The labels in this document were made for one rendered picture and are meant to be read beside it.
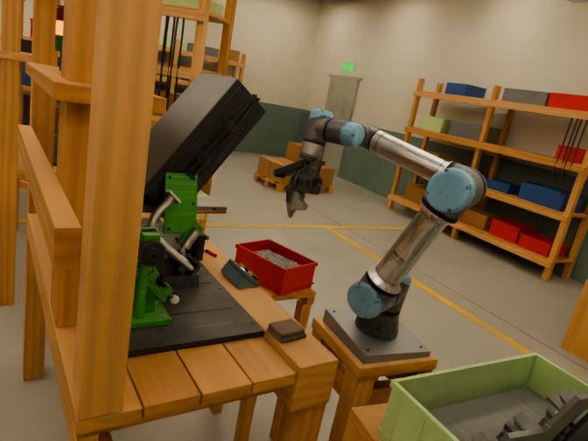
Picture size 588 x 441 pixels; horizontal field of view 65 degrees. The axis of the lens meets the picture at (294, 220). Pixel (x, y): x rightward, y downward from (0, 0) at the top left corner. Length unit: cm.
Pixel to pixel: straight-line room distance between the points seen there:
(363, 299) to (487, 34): 702
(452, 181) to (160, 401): 90
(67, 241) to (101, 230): 12
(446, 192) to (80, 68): 96
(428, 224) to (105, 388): 89
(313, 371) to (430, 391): 32
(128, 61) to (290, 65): 1092
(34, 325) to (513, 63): 687
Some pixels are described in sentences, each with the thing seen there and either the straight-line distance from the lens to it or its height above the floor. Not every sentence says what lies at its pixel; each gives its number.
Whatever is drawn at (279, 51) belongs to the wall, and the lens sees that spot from 1161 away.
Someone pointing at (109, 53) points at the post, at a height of 162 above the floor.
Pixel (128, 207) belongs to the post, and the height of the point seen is 135.
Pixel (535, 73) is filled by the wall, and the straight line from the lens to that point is 747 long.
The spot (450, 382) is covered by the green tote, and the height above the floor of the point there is 92.
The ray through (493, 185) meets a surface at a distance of 686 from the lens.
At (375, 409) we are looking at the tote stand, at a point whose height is 79.
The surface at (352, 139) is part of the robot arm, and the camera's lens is 143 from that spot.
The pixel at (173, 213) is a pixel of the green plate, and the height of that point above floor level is 114.
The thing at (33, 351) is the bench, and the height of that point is 17.
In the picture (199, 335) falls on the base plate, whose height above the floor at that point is 90.
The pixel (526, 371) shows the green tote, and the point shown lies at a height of 90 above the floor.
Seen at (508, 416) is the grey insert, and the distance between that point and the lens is 155.
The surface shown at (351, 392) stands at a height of 75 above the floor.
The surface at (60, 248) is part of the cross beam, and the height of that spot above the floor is 123.
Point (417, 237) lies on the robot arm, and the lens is 133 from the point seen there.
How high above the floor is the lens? 161
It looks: 15 degrees down
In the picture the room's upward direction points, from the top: 11 degrees clockwise
